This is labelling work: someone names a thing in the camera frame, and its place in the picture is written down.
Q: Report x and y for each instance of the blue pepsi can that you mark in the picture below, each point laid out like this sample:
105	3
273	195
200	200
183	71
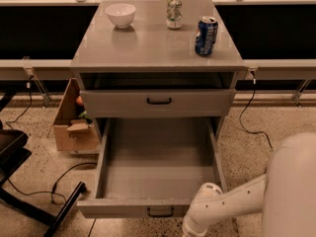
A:
206	35

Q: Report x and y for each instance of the white ceramic bowl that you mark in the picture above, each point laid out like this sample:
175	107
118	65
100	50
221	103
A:
121	15

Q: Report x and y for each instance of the white green soda can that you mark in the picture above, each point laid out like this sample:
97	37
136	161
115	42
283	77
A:
174	14

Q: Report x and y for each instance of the grey top drawer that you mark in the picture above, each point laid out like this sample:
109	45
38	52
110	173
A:
157	103

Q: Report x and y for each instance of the grey railing beam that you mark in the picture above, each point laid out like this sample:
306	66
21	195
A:
283	69

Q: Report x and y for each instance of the cardboard box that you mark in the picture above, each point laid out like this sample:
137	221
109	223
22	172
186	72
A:
72	132

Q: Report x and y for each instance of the grey drawer cabinet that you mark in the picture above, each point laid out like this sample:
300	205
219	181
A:
149	56

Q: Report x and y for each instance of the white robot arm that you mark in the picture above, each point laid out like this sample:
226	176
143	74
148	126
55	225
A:
285	196

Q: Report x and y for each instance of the grey drawer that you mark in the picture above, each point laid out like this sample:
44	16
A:
153	167
157	103

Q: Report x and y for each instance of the black chair base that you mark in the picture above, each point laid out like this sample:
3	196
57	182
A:
47	179

